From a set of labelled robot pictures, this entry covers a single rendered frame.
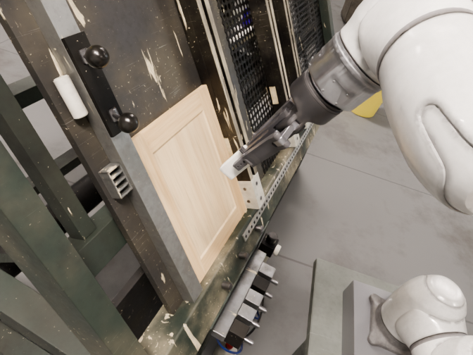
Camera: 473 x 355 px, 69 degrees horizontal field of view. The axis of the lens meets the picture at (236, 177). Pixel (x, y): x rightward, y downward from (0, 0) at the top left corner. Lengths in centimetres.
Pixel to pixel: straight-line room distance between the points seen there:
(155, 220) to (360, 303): 77
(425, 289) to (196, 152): 74
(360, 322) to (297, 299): 99
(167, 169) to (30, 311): 57
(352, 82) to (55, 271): 57
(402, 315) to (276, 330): 105
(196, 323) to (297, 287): 129
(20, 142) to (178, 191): 40
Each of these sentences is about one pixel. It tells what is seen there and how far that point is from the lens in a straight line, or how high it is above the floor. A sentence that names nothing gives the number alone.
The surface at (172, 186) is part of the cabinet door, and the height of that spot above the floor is 116.
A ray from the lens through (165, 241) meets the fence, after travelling 90.
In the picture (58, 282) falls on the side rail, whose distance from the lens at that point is 71.
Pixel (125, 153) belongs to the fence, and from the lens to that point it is 79.
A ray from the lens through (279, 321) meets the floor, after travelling 212.
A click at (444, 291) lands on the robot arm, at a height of 111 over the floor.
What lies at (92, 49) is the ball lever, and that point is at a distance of 63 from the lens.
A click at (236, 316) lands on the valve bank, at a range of 122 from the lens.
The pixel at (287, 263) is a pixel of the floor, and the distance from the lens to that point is 233.
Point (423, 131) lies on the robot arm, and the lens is 31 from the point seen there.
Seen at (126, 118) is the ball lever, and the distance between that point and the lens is 65.
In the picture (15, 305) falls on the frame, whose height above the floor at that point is 79.
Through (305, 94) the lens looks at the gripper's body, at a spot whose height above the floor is 163.
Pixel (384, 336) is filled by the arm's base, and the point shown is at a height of 87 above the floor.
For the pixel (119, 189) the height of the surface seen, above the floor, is 126.
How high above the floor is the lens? 184
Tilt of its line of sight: 43 degrees down
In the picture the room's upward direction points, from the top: 17 degrees clockwise
